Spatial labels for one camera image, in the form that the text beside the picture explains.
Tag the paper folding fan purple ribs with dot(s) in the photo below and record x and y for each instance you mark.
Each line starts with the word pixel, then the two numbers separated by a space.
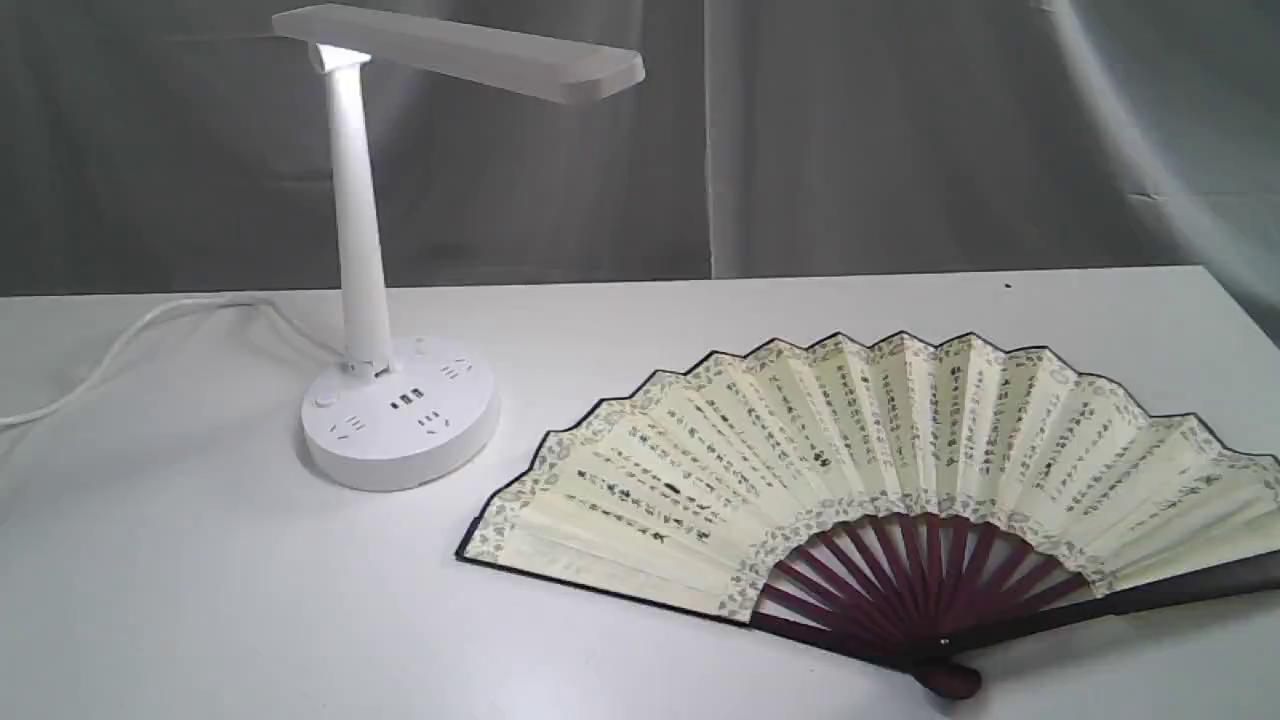
pixel 899 503

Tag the white desk lamp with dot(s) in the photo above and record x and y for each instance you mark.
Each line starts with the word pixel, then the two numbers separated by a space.
pixel 396 414

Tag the grey backdrop curtain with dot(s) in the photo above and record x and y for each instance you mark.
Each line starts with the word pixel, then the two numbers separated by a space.
pixel 180 146

